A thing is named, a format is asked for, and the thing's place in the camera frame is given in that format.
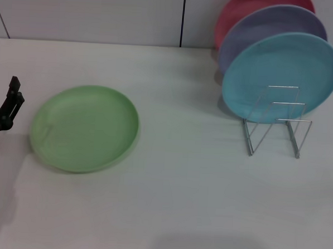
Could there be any light green round plate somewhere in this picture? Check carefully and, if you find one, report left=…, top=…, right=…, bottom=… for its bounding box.
left=27, top=81, right=143, bottom=177

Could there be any pink red round plate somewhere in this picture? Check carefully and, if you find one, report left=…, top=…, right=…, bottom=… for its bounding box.
left=214, top=0, right=316, bottom=56

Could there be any teal blue round plate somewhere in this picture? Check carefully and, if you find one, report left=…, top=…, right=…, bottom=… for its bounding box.
left=219, top=28, right=333, bottom=128

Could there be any purple round plate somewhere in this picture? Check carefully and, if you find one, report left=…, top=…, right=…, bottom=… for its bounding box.
left=216, top=1, right=330, bottom=80

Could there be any silver wire plate rack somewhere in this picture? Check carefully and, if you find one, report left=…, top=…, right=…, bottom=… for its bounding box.
left=240, top=83, right=315, bottom=160

